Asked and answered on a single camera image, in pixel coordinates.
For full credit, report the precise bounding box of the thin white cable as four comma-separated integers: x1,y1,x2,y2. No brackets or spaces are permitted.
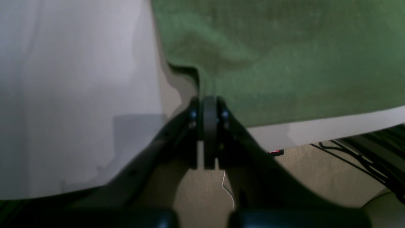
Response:
221,170,236,210

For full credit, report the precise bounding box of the thin black cable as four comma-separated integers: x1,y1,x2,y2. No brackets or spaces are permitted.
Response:
310,125,405,203

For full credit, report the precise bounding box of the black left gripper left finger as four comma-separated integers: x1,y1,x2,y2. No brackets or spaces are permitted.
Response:
1,97,200,228

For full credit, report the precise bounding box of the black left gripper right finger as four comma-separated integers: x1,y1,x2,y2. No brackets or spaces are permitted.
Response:
202,96,371,228

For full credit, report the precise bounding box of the green t-shirt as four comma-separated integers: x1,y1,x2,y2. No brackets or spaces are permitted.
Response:
151,0,405,127

